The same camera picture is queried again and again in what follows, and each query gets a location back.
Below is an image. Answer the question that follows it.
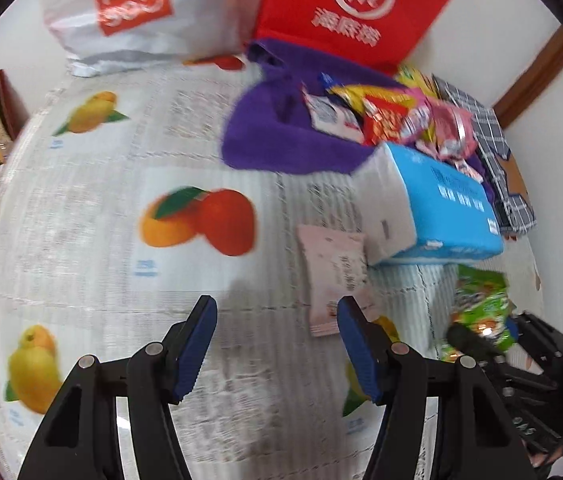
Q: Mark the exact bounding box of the green chicken snack bag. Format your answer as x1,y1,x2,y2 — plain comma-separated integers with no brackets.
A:
432,264,516,362

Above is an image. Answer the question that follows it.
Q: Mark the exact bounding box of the pale pink packet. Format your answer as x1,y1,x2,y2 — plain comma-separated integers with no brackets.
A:
297,224,379,337

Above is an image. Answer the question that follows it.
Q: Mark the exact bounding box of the pink snack bag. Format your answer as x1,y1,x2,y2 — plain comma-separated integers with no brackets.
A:
414,96,477,162

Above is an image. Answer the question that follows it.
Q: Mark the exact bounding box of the red snack packet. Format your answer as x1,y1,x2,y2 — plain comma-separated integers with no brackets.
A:
363,96,431,146

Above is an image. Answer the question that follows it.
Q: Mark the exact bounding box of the small blue white packet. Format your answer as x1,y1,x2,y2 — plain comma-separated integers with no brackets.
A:
301,73,365,144

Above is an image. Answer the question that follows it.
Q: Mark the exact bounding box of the yellow triangular snack packet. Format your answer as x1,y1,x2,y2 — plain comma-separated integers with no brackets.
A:
326,84,416,113

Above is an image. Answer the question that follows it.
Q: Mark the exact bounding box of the Lotso lollipop snack packet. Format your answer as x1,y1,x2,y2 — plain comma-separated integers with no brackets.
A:
449,159,483,183

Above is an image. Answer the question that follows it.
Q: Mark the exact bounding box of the grey checked star cloth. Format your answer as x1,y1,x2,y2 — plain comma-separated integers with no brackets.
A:
432,75,536,237

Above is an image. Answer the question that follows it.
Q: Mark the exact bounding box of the blue tissue pack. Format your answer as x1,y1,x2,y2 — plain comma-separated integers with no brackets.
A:
351,143,504,266

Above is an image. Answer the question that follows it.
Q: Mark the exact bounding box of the yellow chips bag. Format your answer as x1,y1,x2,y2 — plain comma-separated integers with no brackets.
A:
393,64,439,98

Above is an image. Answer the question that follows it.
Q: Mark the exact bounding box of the purple towel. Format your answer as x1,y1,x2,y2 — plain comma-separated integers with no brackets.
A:
222,39,427,174

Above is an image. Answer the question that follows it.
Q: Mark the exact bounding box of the red Haidilao paper bag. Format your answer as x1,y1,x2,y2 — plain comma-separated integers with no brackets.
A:
254,0,449,70

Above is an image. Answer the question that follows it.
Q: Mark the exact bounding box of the white Miniso plastic bag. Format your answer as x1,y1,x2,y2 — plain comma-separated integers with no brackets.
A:
41,0,260,78

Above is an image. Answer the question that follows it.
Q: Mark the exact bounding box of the brown wooden door frame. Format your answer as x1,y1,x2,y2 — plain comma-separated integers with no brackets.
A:
493,25,563,129

